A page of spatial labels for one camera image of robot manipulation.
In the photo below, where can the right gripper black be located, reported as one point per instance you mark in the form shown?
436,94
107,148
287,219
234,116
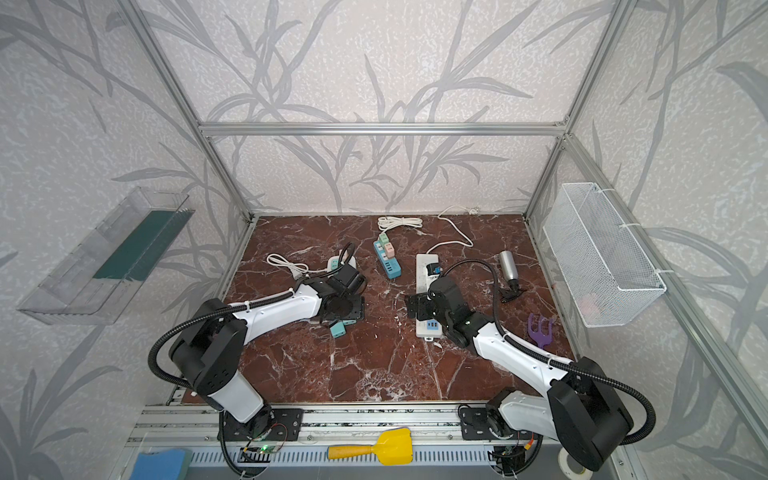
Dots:
421,306

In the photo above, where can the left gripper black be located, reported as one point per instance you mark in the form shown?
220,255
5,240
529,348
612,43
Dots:
346,309

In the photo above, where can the blue power strip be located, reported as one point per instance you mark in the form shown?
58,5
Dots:
391,266

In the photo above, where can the white long power strip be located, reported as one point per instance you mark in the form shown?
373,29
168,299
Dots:
427,327

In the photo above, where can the white square power strip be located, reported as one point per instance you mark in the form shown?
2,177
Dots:
301,270

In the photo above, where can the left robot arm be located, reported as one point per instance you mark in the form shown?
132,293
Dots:
203,354

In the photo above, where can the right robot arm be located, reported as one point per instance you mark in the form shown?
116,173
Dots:
574,402

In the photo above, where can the teal plug adapter lower centre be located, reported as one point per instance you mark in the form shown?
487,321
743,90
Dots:
338,329

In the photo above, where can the silver hair dryer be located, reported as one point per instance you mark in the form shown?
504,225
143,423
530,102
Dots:
512,289

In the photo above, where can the purple pink toy rake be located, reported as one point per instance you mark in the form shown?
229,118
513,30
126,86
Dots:
540,330

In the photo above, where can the yellow toy shovel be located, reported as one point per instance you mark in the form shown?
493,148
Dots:
392,448

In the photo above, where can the white tape roll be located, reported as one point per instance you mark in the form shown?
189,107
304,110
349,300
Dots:
571,468

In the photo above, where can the blue sponge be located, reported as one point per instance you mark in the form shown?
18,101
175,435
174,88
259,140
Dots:
162,465

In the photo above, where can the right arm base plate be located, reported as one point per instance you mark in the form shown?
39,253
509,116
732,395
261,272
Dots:
478,423

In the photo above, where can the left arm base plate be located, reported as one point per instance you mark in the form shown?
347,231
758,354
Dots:
269,424

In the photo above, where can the white wire basket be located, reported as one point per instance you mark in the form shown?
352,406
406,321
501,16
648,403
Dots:
608,274

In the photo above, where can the aluminium frame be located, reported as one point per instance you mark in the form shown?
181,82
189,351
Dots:
710,367

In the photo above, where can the clear plastic wall shelf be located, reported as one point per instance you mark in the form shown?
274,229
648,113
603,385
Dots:
94,284

